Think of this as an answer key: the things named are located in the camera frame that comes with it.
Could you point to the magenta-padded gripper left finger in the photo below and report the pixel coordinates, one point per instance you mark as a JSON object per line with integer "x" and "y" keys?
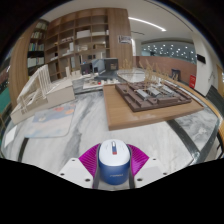
{"x": 75, "y": 171}

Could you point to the black wall screen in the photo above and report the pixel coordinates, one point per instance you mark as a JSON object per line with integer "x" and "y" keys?
{"x": 201, "y": 58}

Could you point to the curved shelf unit with books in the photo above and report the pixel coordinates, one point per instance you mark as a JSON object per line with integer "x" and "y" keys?
{"x": 20, "y": 66}

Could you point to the long ceiling light strip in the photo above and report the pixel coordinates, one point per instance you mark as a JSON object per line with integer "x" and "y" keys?
{"x": 146, "y": 23}

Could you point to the group of small ceiling lights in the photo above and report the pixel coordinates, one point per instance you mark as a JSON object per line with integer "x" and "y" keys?
{"x": 166, "y": 50}

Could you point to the white slatted building model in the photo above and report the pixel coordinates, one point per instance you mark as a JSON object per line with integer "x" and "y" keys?
{"x": 40, "y": 95}

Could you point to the white poster on column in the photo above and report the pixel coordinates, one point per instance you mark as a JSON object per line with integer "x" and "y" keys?
{"x": 124, "y": 39}

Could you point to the grey building model on base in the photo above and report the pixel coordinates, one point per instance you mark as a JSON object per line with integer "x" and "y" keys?
{"x": 103, "y": 68}

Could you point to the wooden shelf unit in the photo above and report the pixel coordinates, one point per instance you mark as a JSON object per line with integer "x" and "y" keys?
{"x": 116, "y": 30}

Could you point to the red wall sign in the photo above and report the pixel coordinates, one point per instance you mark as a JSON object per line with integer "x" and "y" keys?
{"x": 192, "y": 81}

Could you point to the grey floral mouse pad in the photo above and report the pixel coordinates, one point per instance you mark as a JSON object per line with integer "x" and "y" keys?
{"x": 50, "y": 121}

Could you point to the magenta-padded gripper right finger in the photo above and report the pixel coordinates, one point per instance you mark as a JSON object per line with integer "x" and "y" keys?
{"x": 150, "y": 170}

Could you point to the white and blue computer mouse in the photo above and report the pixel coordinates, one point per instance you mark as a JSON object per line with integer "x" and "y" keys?
{"x": 114, "y": 163}

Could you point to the brown building model on board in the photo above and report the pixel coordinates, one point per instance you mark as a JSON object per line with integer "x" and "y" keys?
{"x": 133, "y": 113}

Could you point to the dark bin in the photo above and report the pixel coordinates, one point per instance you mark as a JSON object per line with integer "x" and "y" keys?
{"x": 175, "y": 75}

